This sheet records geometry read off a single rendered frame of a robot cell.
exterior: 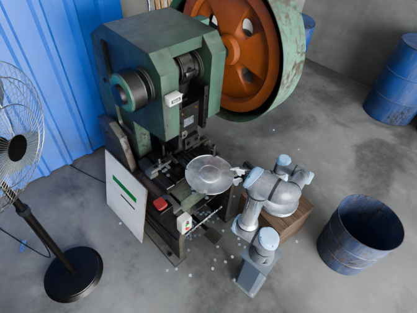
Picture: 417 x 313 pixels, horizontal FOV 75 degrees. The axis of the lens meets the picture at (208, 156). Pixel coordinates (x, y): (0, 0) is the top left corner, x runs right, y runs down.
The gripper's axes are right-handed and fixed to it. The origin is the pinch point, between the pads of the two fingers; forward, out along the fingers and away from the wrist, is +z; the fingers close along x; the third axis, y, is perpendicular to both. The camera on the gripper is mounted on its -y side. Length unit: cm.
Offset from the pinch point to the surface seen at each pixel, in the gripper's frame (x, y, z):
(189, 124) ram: -25.8, -14.4, 24.9
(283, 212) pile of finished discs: 37, 5, -45
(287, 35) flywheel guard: -78, -13, -15
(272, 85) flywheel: -53, -14, -15
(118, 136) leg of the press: -5, -27, 67
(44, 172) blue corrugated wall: 77, -66, 144
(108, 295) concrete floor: 81, 39, 76
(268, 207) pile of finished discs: 37, 1, -35
